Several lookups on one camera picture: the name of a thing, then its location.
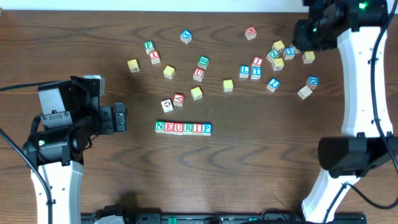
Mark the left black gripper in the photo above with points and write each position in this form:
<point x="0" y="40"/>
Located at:
<point x="119" y="117"/>

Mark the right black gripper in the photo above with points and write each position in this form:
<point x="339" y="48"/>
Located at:
<point x="304" y="38"/>

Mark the green N block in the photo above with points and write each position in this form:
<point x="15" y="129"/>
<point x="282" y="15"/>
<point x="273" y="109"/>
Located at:
<point x="159" y="126"/>

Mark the red E block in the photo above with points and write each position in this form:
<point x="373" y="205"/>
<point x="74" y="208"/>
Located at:
<point x="169" y="128"/>

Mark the red u block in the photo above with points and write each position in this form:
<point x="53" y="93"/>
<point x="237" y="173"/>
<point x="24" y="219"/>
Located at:
<point x="178" y="128"/>
<point x="198" y="74"/>

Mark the green R block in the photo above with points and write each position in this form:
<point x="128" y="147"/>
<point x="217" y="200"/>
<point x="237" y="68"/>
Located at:
<point x="187" y="128"/>

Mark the red i block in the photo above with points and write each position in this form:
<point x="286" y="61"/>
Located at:
<point x="197" y="129"/>
<point x="257" y="61"/>

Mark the blue P block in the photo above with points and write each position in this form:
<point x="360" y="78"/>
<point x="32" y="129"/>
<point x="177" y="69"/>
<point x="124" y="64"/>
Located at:
<point x="207" y="129"/>

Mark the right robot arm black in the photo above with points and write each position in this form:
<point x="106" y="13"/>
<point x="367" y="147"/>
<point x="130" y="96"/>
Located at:
<point x="358" y="29"/>

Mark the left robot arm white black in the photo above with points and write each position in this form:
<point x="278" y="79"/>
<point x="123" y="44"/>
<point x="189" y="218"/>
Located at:
<point x="71" y="116"/>

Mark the blue D block upper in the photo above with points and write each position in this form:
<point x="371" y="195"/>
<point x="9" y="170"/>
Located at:
<point x="296" y="50"/>

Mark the blue d block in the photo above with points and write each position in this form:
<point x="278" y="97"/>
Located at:
<point x="312" y="82"/>
<point x="296" y="50"/>

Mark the yellow 8 block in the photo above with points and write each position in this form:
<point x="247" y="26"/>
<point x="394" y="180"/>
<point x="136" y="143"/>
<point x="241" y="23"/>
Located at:
<point x="308" y="57"/>

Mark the blue 5 block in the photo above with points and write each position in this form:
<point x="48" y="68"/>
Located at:
<point x="288" y="53"/>

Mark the yellow block top cluster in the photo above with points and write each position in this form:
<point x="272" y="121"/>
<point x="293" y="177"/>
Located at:
<point x="278" y="46"/>

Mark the green Z block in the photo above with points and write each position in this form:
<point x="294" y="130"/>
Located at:
<point x="272" y="55"/>

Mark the yellow block hammer picture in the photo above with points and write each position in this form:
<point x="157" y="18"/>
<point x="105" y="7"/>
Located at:
<point x="277" y="64"/>

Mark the blue D block lower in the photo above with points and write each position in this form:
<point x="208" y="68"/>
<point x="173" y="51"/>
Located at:
<point x="312" y="82"/>

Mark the plain wood block red 3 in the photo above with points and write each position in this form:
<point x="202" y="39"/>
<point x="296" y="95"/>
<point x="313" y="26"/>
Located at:
<point x="304" y="92"/>

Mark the white picture block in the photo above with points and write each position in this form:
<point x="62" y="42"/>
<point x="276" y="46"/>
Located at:
<point x="167" y="105"/>

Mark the red H block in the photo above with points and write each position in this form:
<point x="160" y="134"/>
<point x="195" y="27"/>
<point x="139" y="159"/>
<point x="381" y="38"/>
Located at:
<point x="250" y="33"/>

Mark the blue 2 block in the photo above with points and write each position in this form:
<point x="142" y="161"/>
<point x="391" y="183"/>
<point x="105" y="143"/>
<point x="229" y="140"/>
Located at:
<point x="273" y="84"/>

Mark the yellow block left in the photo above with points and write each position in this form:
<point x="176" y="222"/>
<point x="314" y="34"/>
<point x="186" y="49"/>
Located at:
<point x="133" y="65"/>

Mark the blue T block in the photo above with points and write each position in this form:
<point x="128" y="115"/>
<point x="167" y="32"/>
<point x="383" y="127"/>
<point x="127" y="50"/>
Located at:
<point x="256" y="73"/>

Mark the red A block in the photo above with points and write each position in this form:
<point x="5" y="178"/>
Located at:
<point x="178" y="99"/>

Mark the blue L block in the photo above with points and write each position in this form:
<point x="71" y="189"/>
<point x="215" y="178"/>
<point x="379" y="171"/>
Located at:
<point x="244" y="71"/>

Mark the yellow block lower middle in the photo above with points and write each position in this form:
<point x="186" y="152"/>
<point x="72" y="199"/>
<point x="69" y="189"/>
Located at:
<point x="169" y="72"/>

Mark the red Y block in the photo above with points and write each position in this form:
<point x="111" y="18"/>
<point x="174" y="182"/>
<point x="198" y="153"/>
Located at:
<point x="154" y="57"/>

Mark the green F block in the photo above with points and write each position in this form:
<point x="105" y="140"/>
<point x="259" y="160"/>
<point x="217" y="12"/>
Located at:
<point x="149" y="46"/>

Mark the yellow O block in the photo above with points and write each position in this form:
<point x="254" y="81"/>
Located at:
<point x="228" y="85"/>

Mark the green B block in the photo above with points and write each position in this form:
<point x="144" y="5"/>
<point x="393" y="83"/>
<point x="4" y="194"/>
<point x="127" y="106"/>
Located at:
<point x="203" y="62"/>

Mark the blue X block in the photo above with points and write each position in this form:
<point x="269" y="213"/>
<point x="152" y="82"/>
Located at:
<point x="186" y="36"/>

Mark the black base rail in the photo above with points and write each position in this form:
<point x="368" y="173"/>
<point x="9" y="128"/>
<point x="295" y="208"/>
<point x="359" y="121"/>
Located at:
<point x="117" y="214"/>

